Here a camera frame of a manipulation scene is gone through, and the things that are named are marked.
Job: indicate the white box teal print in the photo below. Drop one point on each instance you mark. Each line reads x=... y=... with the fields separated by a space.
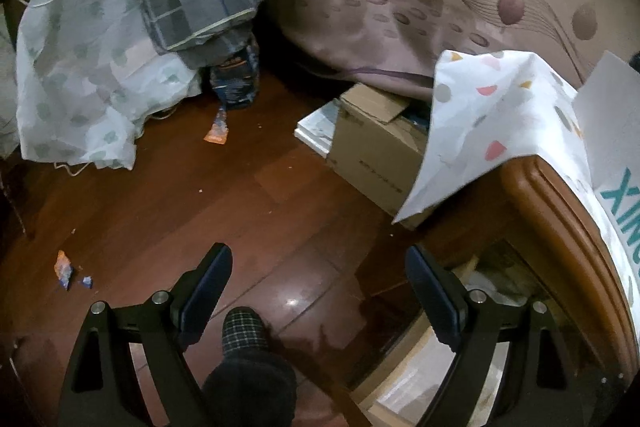
x=610 y=107

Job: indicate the white patterned table cloth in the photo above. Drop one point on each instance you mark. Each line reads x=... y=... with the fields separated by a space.
x=500 y=117

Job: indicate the blue snack bag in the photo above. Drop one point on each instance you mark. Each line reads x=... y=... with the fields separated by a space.
x=232 y=79

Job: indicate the person's leg in dark trousers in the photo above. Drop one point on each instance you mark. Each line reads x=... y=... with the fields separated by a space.
x=250 y=392

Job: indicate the cardboard box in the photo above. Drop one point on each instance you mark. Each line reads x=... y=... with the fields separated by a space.
x=370 y=147

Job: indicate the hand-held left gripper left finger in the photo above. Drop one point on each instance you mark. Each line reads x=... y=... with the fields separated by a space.
x=205 y=287

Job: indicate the wooden nightstand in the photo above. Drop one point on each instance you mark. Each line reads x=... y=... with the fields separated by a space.
x=550 y=217

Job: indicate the small blue wrapper scrap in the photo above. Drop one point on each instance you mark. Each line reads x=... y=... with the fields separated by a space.
x=87 y=282

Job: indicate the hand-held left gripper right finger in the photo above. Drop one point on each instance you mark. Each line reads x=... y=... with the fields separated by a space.
x=432 y=297

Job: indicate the wooden drawer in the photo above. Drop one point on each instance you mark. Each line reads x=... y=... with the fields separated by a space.
x=400 y=377

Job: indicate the orange wrapper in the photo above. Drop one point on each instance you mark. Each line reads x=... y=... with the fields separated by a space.
x=216 y=127
x=64 y=269

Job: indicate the white sheer dotted cloth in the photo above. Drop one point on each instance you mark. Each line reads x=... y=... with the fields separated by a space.
x=80 y=72

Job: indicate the plaid slipper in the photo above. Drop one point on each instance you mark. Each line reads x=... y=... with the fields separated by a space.
x=245 y=332

